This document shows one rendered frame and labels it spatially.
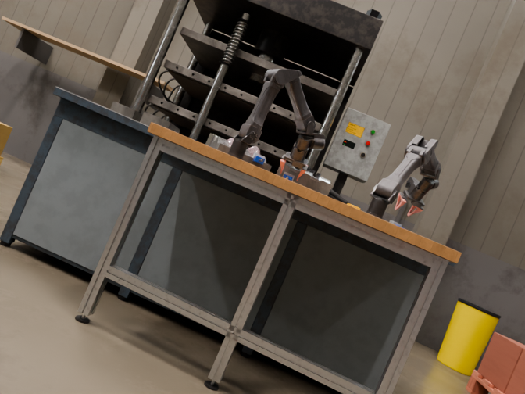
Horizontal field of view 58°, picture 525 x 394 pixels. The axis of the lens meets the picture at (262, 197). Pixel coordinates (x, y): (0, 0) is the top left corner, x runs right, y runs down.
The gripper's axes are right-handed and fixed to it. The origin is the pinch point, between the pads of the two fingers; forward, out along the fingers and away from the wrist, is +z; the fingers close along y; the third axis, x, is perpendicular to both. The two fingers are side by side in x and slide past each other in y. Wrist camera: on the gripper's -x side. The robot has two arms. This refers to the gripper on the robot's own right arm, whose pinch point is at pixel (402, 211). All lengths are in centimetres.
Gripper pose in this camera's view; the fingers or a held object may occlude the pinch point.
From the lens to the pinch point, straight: 240.1
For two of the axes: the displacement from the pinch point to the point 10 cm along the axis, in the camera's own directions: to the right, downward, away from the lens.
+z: -4.9, 7.4, 4.6
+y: -8.7, -3.9, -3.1
